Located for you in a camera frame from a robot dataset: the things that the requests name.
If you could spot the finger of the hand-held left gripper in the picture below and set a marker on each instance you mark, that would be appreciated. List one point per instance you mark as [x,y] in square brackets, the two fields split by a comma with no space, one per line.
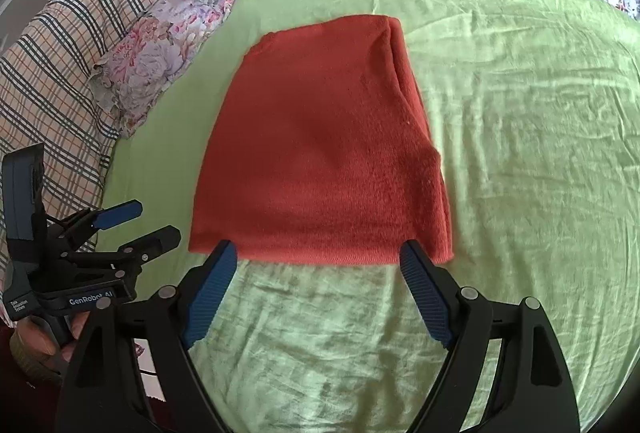
[120,213]
[160,240]

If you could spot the person's left hand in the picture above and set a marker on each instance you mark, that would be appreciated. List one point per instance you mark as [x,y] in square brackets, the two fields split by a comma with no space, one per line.
[45,343]

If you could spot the light green bed sheet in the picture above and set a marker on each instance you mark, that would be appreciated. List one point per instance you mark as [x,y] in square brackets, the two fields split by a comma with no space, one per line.
[525,163]

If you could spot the orange knit sweater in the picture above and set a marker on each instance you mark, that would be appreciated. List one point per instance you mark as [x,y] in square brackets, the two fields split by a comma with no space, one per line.
[320,138]

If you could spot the pink floral pillow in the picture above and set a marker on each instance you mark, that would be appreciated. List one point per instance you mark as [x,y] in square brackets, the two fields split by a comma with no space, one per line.
[155,53]

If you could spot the plaid blanket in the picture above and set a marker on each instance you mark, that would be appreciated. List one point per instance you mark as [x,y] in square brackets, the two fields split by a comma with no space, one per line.
[55,63]

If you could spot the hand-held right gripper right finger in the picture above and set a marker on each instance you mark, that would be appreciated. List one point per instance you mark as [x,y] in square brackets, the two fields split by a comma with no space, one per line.
[425,293]

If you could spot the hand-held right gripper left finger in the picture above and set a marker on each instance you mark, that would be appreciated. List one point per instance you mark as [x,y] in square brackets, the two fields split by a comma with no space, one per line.
[210,298]

